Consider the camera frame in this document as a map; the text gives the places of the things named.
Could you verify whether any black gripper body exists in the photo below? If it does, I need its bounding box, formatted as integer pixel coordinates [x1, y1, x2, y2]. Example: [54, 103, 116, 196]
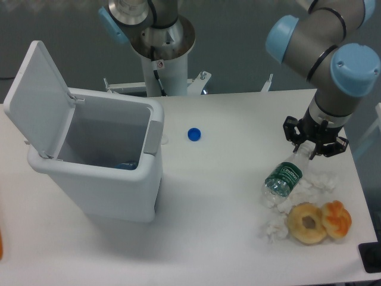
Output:
[299, 114, 345, 146]

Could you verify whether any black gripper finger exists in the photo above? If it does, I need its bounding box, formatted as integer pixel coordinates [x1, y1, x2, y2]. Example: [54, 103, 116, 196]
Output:
[309, 136, 348, 160]
[283, 116, 304, 153]

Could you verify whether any clear green label plastic bottle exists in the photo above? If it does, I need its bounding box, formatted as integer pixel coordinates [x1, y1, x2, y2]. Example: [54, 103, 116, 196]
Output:
[263, 141, 314, 207]

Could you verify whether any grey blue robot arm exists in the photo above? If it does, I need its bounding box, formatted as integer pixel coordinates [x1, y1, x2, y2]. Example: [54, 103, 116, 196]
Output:
[98, 1, 380, 157]

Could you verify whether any blue bottle cap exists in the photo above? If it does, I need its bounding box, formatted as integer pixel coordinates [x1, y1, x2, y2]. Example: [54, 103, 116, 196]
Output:
[187, 128, 202, 142]

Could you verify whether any white trash can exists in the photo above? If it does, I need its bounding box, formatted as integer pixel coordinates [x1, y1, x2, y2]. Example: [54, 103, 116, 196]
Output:
[27, 88, 164, 222]

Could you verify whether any white trash can lid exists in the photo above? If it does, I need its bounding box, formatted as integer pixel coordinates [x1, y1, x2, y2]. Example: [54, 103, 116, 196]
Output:
[4, 41, 85, 158]

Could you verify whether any large crumpled white tissue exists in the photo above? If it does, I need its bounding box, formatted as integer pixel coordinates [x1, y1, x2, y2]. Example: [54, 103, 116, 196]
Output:
[262, 172, 339, 214]

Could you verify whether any white chair part at right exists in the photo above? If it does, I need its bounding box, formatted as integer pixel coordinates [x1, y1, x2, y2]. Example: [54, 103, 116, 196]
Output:
[352, 103, 380, 161]

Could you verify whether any orange glazed twisted pastry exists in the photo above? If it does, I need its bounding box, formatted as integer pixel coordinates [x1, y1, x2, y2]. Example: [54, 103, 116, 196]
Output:
[321, 200, 352, 240]

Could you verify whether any small crumpled white tissue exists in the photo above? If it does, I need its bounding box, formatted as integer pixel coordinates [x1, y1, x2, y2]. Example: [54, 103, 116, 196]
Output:
[258, 214, 289, 244]

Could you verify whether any black device at corner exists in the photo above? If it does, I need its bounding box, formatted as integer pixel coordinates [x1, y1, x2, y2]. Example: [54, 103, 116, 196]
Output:
[358, 242, 380, 273]

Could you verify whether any blue item inside bin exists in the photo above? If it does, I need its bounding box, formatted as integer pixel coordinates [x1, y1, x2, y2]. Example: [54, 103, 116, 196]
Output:
[114, 161, 138, 170]

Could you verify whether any orange object at left edge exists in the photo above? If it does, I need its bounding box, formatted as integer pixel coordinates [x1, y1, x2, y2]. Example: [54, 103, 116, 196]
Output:
[0, 228, 4, 261]

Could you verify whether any plain ring donut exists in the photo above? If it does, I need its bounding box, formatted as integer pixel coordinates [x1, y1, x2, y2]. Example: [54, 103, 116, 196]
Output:
[287, 203, 327, 244]

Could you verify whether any white metal frame bracket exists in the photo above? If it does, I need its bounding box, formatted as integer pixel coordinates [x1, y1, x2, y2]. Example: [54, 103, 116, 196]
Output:
[103, 71, 212, 96]

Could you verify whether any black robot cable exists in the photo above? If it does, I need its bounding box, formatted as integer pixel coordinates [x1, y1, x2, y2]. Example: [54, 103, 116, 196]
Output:
[150, 46, 167, 97]

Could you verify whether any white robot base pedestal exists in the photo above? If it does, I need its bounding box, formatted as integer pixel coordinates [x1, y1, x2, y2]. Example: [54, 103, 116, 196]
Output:
[130, 15, 195, 97]

